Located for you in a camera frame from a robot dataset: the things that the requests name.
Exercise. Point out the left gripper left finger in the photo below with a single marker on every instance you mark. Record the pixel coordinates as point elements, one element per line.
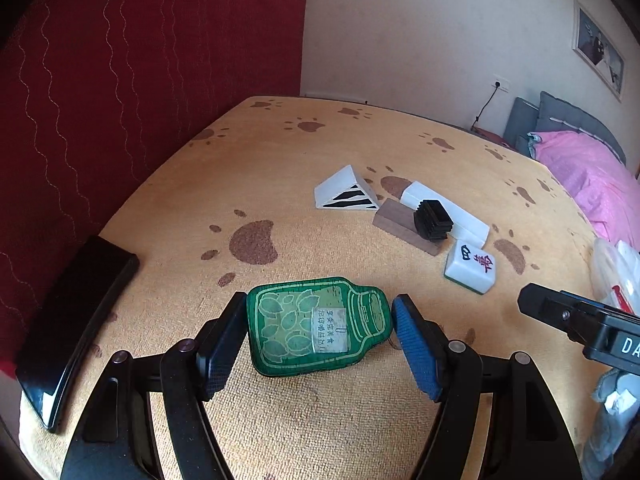
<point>191,372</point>

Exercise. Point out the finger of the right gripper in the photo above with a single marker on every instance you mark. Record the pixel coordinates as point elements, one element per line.
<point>583,320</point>

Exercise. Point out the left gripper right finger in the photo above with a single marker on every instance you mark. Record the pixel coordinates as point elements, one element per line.
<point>450,373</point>

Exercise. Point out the white mahjong tile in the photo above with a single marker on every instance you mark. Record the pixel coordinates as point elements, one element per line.
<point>471,267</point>

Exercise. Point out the green bottle-shaped tin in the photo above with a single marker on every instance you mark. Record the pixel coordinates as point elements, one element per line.
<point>315,329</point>

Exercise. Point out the black ribbed plastic cap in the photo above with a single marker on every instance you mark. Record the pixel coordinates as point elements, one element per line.
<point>432,221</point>

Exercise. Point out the dark brown wooden block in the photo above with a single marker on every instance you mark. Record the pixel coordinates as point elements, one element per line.
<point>396,219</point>

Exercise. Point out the zebra striped triangular block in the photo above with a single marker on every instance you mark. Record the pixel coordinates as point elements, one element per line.
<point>345,190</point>

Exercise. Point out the grey gloved right hand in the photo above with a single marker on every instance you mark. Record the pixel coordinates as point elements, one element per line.
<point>617,393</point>

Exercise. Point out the clear plastic bowl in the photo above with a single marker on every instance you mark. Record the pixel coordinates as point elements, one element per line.
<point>614,273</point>

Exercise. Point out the pink quilt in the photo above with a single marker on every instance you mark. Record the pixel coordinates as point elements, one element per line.
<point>599,183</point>

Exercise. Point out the black phone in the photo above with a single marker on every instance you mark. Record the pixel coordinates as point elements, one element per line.
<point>74,311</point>

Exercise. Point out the yellow paw print blanket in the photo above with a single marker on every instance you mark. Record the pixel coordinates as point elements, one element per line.
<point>233,211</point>

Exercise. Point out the grey bed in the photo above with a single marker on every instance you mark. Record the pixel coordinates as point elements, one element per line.
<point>553,114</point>

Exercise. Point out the red curtain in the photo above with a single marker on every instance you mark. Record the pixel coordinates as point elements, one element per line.
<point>95,96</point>

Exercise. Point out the wall power socket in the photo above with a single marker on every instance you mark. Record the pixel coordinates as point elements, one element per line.
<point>502,84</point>

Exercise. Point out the framed wall photo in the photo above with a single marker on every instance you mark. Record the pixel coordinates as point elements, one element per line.
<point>592,44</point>

